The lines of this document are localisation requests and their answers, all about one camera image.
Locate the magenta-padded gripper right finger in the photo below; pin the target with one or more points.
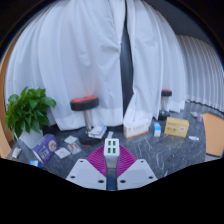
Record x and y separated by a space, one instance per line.
141 173

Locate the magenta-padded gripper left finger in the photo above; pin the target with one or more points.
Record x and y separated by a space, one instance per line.
78 174

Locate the white multi-port charger block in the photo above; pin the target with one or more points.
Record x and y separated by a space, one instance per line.
111 147

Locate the pill blister pack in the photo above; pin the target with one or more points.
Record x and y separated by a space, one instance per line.
74 148

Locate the white sachet with orange print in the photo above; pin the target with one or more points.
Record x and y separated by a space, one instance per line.
62 152

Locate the white flat sachet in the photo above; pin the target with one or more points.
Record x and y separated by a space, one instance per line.
70 139

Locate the white and orange tissue box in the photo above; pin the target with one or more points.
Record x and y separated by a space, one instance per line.
136 130

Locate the white and blue flat box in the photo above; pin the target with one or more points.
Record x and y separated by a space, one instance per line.
97 131

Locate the yellow cardboard box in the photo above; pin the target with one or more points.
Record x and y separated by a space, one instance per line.
176 127

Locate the small white and blue tube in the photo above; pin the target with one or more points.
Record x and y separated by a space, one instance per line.
193 138

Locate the white flat packet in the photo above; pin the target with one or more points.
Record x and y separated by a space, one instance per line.
16 152

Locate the small purple cup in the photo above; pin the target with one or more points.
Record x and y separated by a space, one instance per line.
199 118

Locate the green potted plant white pot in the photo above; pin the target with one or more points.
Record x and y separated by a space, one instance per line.
28 110

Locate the orange wooden side table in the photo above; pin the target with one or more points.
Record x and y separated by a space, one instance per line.
215 135

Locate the narrow white curtain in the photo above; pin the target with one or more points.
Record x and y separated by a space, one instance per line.
150 60

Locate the sheer pleated white curtain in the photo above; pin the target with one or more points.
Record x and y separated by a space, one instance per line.
203 70

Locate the wide white curtain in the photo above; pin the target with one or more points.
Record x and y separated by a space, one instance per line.
73 50

